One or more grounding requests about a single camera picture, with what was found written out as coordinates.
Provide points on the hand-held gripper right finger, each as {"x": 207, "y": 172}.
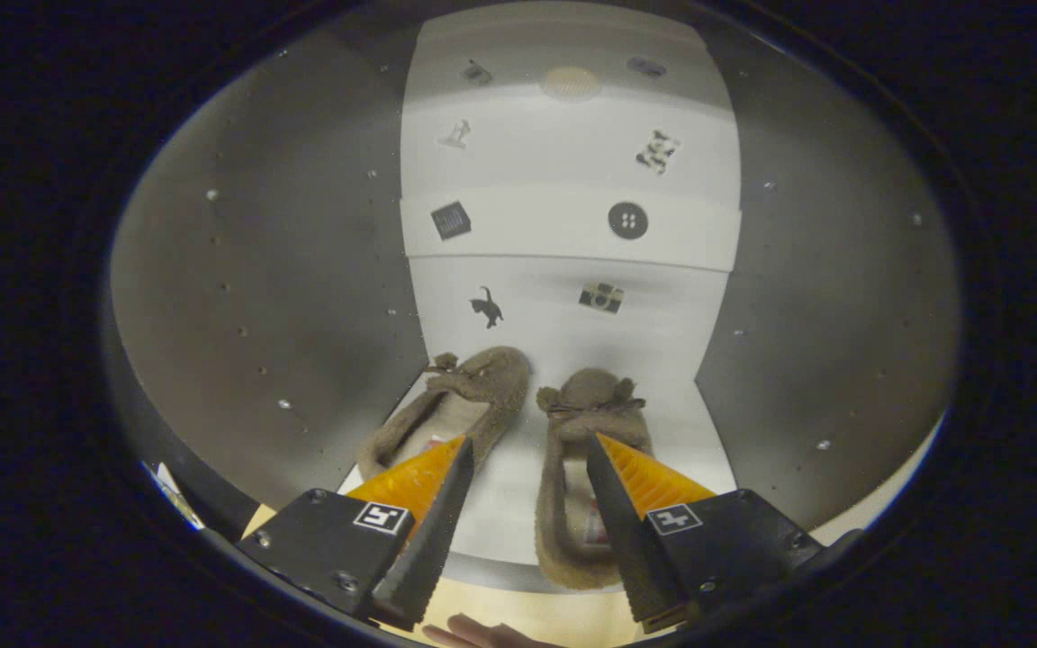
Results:
{"x": 631, "y": 540}

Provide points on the brown fuzzy shoe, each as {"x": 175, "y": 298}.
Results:
{"x": 590, "y": 396}
{"x": 491, "y": 382}

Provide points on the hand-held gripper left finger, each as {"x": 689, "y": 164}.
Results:
{"x": 433, "y": 540}

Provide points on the grey shoe cabinet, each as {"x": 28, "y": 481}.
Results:
{"x": 257, "y": 270}

